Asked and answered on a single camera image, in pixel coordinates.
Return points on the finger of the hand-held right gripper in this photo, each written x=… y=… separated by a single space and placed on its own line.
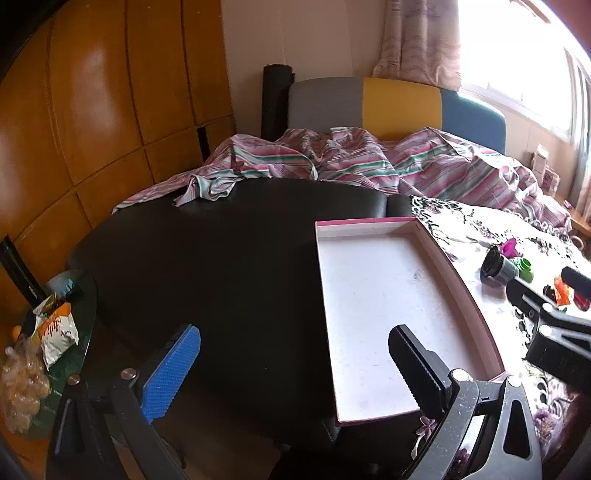
x=531 y=297
x=577 y=279

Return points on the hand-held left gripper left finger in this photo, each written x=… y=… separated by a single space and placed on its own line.
x=171 y=374

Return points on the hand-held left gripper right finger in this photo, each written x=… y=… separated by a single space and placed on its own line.
x=415 y=364

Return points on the black grey toy cylinder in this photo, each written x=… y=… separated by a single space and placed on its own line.
x=494 y=270

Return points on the magenta toy piece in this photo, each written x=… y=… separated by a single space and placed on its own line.
x=510 y=249

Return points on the white tray with pink rim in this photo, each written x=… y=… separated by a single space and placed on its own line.
x=388 y=300

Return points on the wooden desk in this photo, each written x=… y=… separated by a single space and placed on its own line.
x=579 y=224

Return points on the white embroidered floral tablecloth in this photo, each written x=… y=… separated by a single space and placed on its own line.
x=475 y=221

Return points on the round glass side table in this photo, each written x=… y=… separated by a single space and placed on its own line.
x=85 y=314

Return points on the pink box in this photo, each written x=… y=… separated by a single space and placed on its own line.
x=550 y=177

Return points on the white orange snack bag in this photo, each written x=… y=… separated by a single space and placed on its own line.
x=55 y=334

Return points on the white box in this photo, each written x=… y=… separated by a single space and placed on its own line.
x=539 y=157

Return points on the teal box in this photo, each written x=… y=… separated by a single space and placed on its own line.
x=67 y=286

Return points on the clear plastic bag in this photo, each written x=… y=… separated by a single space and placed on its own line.
x=23 y=392

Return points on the black flat device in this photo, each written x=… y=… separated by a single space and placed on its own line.
x=18 y=272

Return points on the striped pink blanket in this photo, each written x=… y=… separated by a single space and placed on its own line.
x=360 y=157

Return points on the grey yellow blue headboard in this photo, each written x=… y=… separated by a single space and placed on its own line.
x=397 y=106

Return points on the window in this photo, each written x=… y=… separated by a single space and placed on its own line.
x=508 y=55

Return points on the pink patterned curtain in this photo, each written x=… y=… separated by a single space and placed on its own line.
x=415 y=41

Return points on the wooden wardrobe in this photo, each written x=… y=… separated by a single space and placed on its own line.
x=92 y=92

